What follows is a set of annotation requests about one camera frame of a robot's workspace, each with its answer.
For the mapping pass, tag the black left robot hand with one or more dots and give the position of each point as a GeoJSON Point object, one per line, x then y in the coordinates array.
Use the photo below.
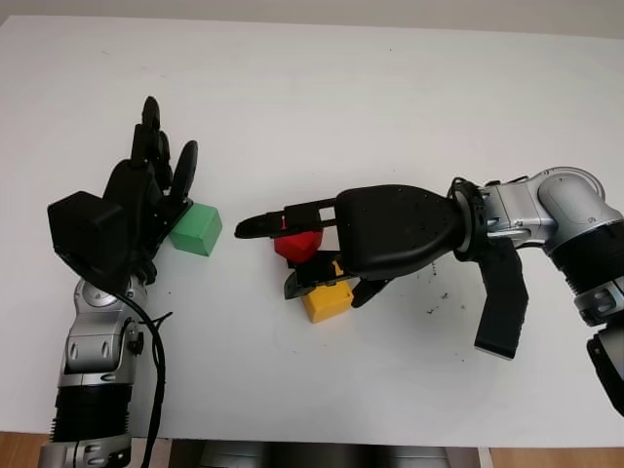
{"type": "Point", "coordinates": [141, 205]}

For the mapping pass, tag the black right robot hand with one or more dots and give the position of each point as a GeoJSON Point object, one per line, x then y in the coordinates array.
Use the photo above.
{"type": "Point", "coordinates": [400, 229]}

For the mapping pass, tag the green wooden block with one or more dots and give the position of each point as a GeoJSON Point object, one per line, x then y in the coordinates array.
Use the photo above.
{"type": "Point", "coordinates": [195, 229]}

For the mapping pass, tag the red wooden block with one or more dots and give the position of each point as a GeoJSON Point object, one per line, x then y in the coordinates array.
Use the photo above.
{"type": "Point", "coordinates": [297, 248]}

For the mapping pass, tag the yellow wooden block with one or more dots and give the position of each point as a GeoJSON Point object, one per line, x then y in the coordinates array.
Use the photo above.
{"type": "Point", "coordinates": [326, 304]}

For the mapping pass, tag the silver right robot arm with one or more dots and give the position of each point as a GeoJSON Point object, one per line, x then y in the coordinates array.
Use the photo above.
{"type": "Point", "coordinates": [570, 209]}

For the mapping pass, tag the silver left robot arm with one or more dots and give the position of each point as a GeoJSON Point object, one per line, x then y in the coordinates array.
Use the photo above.
{"type": "Point", "coordinates": [97, 351]}

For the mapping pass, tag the dark grey robot torso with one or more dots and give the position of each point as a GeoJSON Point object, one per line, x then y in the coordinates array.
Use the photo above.
{"type": "Point", "coordinates": [322, 456]}

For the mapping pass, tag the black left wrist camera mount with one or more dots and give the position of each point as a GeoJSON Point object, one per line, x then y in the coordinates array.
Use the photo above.
{"type": "Point", "coordinates": [83, 234]}

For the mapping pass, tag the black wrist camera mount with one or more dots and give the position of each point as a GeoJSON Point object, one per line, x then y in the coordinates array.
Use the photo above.
{"type": "Point", "coordinates": [504, 302]}
{"type": "Point", "coordinates": [83, 234]}

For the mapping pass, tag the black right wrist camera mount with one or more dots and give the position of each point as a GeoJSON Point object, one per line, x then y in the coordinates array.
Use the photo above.
{"type": "Point", "coordinates": [504, 302]}

